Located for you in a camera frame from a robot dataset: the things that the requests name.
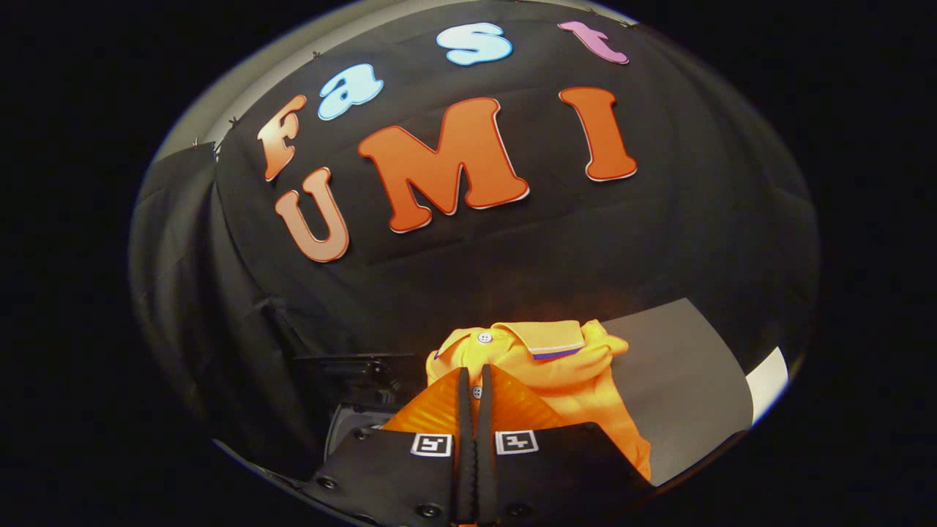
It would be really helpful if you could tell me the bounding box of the black backdrop cloth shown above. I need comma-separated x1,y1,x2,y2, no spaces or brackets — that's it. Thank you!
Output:
130,0,821,469

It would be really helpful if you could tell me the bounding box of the row of black cloth clips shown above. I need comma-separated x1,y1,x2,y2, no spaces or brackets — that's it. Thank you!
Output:
190,50,324,160

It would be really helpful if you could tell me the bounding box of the dark glass washing machine lid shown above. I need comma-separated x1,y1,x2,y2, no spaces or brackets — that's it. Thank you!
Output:
293,353,422,411

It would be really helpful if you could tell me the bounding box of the white paper sheet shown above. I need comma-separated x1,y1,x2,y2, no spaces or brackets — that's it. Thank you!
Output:
745,345,791,427

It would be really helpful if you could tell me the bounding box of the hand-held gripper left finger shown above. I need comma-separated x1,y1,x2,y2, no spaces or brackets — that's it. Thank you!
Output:
302,366,477,527

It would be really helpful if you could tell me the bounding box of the yellow polo shirt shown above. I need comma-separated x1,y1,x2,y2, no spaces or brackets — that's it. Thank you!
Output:
426,320,652,482

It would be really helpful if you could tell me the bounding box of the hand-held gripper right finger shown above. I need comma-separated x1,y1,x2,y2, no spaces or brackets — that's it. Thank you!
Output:
474,363,656,527

